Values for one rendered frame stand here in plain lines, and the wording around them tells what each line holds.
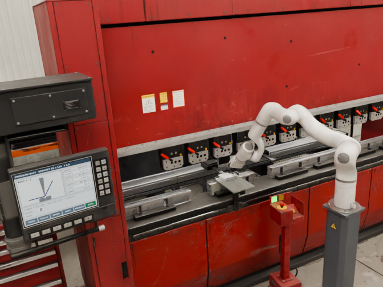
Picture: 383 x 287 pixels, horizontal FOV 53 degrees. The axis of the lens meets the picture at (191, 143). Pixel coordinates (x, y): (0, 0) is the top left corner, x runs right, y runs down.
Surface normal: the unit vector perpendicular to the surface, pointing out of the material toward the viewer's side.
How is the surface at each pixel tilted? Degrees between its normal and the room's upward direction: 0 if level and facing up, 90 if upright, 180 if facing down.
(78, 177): 90
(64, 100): 90
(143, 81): 90
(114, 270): 90
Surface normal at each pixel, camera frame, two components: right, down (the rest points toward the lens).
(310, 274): -0.06, -0.94
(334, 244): -0.87, 0.21
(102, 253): 0.44, 0.27
